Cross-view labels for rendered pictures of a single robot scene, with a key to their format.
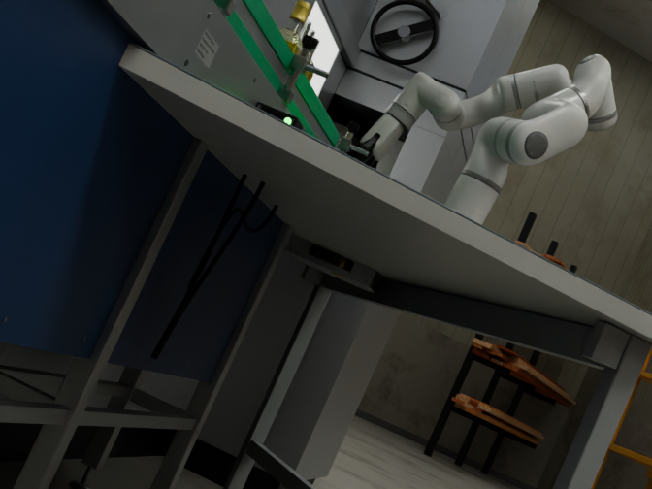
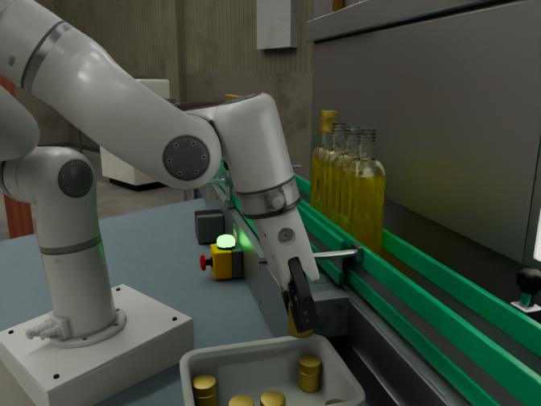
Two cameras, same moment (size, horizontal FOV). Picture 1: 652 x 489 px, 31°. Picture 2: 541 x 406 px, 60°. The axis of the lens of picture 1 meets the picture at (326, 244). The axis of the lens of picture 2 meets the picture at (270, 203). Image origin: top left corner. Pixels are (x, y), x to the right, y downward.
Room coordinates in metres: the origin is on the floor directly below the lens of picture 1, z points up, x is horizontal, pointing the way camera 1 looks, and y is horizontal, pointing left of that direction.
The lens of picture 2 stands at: (3.30, -0.28, 1.22)
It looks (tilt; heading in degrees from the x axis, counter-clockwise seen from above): 15 degrees down; 153
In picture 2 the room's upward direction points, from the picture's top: straight up
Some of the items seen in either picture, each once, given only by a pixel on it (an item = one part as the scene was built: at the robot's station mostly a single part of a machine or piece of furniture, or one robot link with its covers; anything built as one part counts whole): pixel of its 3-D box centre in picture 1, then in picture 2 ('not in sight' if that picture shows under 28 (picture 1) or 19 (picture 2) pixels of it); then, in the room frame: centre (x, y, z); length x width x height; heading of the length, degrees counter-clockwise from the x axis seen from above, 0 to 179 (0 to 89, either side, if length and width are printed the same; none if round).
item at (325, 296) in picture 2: not in sight; (319, 316); (2.73, 0.10, 0.85); 0.09 x 0.04 x 0.07; 78
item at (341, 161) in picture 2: not in sight; (349, 208); (2.61, 0.23, 0.99); 0.06 x 0.06 x 0.21; 79
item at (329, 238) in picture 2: not in sight; (240, 170); (1.86, 0.34, 0.92); 1.75 x 0.01 x 0.08; 168
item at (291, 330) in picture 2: not in sight; (301, 316); (2.82, 0.01, 0.91); 0.04 x 0.04 x 0.04
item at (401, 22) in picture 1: (405, 33); not in sight; (3.55, 0.05, 1.49); 0.21 x 0.05 x 0.21; 78
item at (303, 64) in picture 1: (308, 74); (220, 185); (2.13, 0.16, 0.94); 0.07 x 0.04 x 0.13; 78
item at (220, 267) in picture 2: not in sight; (225, 261); (2.29, 0.10, 0.79); 0.07 x 0.07 x 0.07; 78
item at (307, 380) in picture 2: not in sight; (309, 372); (2.78, 0.05, 0.79); 0.04 x 0.04 x 0.04
